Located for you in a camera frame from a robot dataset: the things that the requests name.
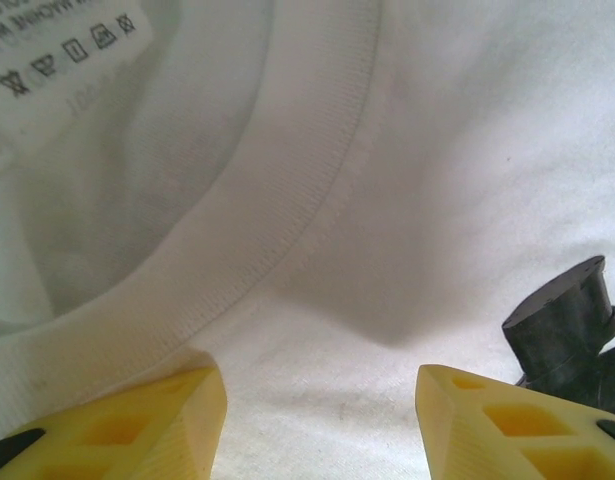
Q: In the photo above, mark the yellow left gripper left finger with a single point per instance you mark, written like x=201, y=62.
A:
x=137, y=435

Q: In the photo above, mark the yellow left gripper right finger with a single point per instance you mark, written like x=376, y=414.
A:
x=512, y=435

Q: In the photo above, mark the white t-shirt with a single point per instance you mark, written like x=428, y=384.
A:
x=387, y=150

